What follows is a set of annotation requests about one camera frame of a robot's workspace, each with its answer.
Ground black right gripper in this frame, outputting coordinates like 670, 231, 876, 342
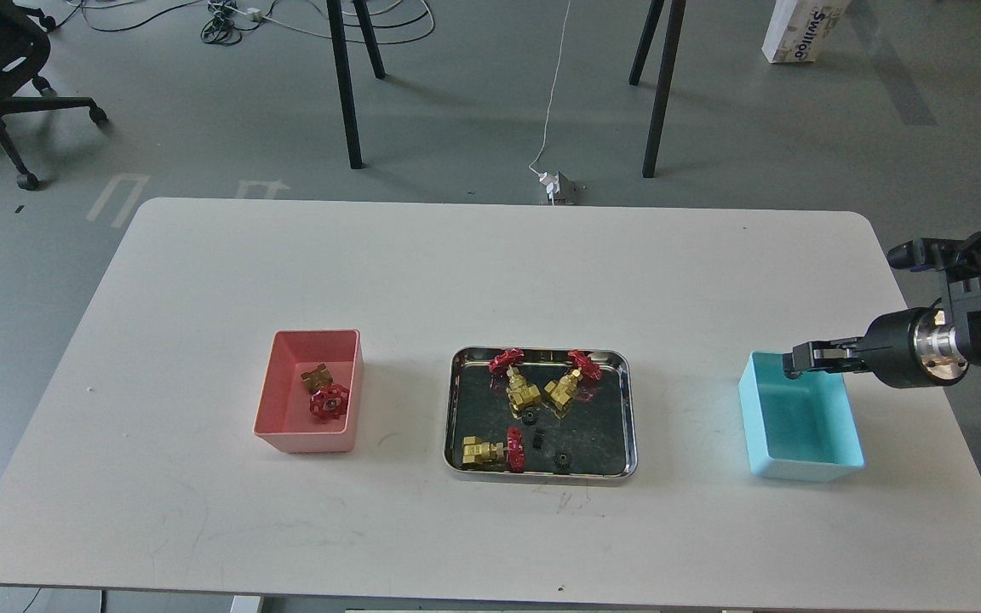
782, 336, 872, 380

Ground brass valve red handwheel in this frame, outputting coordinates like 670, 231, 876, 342
300, 364, 350, 422

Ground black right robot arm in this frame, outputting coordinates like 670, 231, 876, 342
782, 232, 981, 389

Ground light blue plastic box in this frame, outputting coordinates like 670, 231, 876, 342
738, 352, 865, 482

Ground brass valve upper right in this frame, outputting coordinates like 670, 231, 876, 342
542, 350, 603, 419

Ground small black gear bottom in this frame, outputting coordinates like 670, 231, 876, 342
553, 451, 572, 474

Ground small black gear centre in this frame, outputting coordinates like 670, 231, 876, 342
520, 409, 540, 426

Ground brass valve upper left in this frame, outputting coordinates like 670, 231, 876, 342
488, 347, 542, 419

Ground white cardboard box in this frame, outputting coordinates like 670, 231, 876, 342
760, 1, 850, 65

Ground brass valve bottom left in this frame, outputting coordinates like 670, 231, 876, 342
461, 427, 526, 473

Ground pink plastic box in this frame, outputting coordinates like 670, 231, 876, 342
254, 329, 363, 454

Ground shiny metal tray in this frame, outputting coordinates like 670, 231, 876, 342
444, 346, 637, 482

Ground white power adapter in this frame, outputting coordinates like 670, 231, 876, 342
537, 172, 580, 206

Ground black stand leg right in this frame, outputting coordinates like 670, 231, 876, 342
629, 1, 688, 179

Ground black stand leg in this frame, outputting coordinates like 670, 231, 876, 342
629, 1, 688, 179
324, 1, 387, 169

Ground black stand leg left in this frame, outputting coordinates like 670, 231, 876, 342
324, 1, 387, 169

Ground white floor cable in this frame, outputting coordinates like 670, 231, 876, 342
529, 0, 574, 178

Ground white power strip cables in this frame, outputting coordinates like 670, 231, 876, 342
65, 0, 437, 47

